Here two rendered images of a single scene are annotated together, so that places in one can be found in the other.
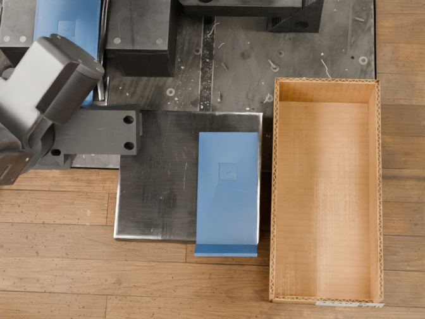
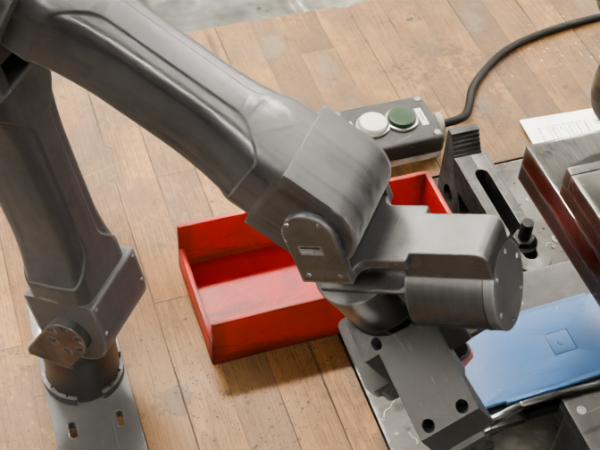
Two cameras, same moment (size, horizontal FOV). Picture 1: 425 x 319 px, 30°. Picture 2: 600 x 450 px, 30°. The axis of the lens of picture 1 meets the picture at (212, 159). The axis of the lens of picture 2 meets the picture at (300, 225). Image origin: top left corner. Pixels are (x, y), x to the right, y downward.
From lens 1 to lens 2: 22 cm
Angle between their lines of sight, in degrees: 35
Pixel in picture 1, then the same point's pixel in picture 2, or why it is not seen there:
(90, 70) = (492, 299)
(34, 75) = (448, 233)
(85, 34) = (566, 367)
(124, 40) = (587, 419)
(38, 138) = (376, 289)
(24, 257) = (244, 433)
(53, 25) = (555, 325)
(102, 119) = (445, 374)
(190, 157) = not seen: outside the picture
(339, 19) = not seen: outside the picture
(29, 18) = (550, 298)
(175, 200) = not seen: outside the picture
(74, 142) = (399, 359)
